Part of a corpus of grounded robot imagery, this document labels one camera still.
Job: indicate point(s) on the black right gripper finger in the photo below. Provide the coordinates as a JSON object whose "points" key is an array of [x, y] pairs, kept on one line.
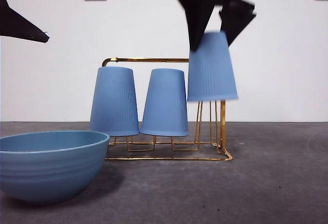
{"points": [[235, 19], [198, 21]]}

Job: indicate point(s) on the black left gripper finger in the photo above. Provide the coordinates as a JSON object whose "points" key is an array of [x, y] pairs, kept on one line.
{"points": [[15, 26]]}

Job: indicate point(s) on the blue ribbed cup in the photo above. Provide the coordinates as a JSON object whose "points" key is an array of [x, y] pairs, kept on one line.
{"points": [[211, 72], [165, 103], [114, 101]]}

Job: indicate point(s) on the blue ribbed bowl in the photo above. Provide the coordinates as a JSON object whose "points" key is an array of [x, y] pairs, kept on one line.
{"points": [[51, 172]]}

